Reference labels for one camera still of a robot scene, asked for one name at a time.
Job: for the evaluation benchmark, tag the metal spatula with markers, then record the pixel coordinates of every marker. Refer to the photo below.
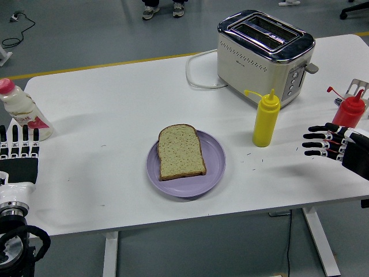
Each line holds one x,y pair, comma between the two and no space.
357,86

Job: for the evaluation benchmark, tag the black table control box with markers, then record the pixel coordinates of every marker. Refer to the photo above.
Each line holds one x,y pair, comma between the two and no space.
365,203

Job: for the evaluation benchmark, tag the cream and chrome toaster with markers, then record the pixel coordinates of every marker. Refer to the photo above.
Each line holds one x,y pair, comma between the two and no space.
248,63

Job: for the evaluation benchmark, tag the grey box under table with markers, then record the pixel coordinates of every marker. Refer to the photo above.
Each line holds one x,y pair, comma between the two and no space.
279,213

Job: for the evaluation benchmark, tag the milk bottle with pink cap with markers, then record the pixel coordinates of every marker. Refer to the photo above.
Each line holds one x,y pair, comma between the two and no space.
23,109

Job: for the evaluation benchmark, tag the white table leg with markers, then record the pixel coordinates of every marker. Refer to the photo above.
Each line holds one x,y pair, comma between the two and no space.
111,254
320,242

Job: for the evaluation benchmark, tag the black office chair base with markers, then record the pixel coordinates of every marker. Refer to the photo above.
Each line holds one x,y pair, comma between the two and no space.
353,10

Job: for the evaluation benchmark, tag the purple plate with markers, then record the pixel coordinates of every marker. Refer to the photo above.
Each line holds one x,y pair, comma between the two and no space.
213,173

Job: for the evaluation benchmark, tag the yellow squeeze bottle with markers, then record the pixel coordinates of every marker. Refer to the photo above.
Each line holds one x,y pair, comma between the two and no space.
265,124

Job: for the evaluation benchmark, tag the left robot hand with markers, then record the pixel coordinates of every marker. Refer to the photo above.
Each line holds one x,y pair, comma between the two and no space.
17,191

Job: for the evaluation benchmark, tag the slice of bread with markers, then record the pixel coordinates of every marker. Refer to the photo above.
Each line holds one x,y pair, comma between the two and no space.
180,153

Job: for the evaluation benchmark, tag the white floor object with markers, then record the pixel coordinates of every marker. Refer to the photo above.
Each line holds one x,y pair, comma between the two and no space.
288,2

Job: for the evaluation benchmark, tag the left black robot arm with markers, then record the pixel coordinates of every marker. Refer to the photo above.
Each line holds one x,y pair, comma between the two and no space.
11,233

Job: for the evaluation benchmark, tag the grey sneaker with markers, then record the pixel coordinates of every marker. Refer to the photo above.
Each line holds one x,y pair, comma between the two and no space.
150,13
178,10

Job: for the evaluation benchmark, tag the red squeeze bottle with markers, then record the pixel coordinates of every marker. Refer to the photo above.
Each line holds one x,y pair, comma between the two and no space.
350,111

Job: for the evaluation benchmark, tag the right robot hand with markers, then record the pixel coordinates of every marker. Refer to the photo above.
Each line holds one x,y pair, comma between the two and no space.
356,153

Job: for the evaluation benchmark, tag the white stand base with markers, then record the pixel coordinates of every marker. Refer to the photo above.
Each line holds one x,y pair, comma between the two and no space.
4,56

